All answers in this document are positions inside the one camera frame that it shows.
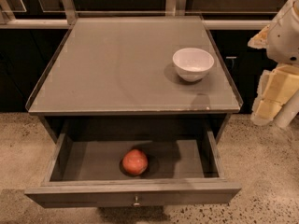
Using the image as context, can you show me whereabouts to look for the white ceramic bowl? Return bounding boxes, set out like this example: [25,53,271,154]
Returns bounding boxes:
[173,48,214,82]

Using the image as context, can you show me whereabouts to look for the dark background cabinet handle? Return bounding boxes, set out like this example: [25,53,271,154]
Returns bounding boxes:
[225,56,236,69]

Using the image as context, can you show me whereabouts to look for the open grey top drawer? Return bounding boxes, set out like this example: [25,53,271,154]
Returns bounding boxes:
[25,133,241,208]

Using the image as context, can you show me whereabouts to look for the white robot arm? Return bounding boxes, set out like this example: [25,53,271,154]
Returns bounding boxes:
[248,0,299,128]

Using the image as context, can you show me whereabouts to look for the grey cabinet with glass top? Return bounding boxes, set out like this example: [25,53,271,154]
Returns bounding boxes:
[25,15,244,145]

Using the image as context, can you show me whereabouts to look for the metal railing frame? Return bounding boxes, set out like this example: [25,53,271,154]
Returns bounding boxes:
[1,0,288,30]

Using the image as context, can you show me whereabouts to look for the small metal drawer knob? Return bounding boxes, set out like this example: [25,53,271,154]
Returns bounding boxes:
[133,196,140,207]

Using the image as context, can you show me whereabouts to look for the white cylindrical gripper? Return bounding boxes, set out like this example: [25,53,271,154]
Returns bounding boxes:
[248,0,299,126]

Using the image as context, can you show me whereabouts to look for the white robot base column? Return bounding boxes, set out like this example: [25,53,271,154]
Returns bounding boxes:
[274,90,299,128]

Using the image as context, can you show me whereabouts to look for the red apple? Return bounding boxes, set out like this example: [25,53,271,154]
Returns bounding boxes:
[122,149,149,175]

